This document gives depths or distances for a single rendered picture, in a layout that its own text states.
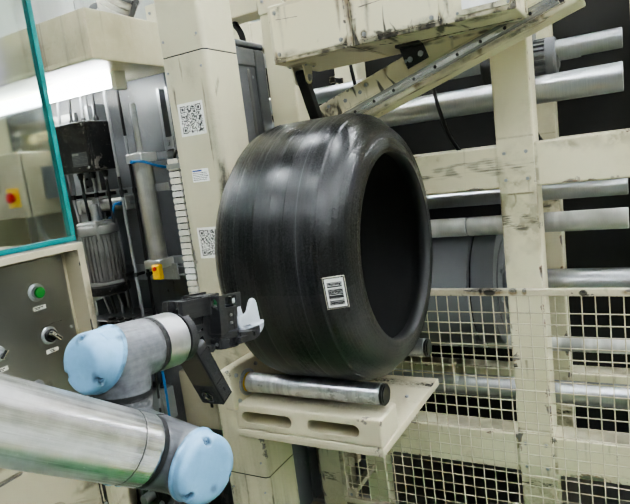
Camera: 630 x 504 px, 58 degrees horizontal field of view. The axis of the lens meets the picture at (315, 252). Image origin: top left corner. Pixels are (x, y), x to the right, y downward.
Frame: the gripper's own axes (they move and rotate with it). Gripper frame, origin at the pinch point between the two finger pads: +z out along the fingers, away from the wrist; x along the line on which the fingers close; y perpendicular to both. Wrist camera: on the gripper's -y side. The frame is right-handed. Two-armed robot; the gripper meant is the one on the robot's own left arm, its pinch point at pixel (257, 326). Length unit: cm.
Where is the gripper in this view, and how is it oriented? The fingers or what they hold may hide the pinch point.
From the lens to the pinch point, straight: 98.7
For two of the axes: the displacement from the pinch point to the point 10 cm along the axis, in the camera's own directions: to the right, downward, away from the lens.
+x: -8.7, 0.4, 4.9
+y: -0.7, -10.0, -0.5
